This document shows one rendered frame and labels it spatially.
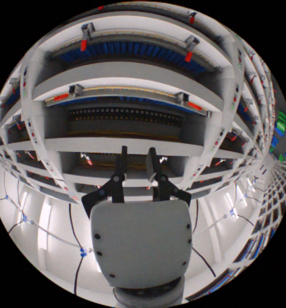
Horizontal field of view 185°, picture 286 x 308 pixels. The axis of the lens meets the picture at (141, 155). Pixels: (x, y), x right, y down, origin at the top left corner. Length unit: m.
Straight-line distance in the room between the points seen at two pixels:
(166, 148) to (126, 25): 0.39
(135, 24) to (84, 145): 0.37
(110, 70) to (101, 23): 0.18
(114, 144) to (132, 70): 0.19
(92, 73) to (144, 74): 0.11
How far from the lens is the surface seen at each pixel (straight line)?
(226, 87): 0.38
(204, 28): 0.51
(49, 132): 0.42
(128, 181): 0.39
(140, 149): 0.26
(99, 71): 0.22
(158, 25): 0.31
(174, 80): 0.23
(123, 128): 0.44
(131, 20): 0.31
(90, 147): 0.27
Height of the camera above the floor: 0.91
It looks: 40 degrees up
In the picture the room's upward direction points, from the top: 169 degrees counter-clockwise
